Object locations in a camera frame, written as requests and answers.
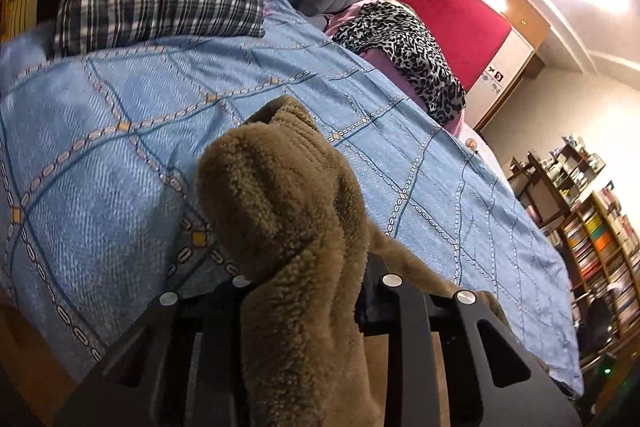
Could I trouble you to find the red padded panel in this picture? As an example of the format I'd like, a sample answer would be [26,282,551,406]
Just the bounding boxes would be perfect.
[385,0,513,92]

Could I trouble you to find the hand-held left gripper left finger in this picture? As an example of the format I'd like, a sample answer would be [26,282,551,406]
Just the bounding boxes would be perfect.
[52,274,251,427]

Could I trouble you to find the wooden desk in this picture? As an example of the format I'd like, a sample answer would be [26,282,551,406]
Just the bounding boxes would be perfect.
[507,152,571,228]

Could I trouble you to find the small wooden shelf unit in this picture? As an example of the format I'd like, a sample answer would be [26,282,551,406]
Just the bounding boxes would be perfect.
[540,136,607,202]

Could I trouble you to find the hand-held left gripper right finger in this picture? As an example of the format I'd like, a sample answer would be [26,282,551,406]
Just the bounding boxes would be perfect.
[352,252,583,427]

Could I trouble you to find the wooden bookshelf with books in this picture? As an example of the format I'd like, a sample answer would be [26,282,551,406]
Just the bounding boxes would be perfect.
[545,179,640,343]

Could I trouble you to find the brown fleece pants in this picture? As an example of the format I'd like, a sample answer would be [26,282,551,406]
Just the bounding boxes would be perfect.
[197,94,551,427]

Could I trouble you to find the leopard print cloth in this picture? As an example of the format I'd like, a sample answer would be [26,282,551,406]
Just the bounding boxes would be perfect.
[332,2,468,126]

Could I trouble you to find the black chair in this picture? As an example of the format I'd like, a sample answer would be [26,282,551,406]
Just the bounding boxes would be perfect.
[570,287,626,358]

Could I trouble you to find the blue patterned blanket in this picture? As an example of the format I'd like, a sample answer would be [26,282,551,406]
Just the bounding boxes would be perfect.
[0,0,586,400]

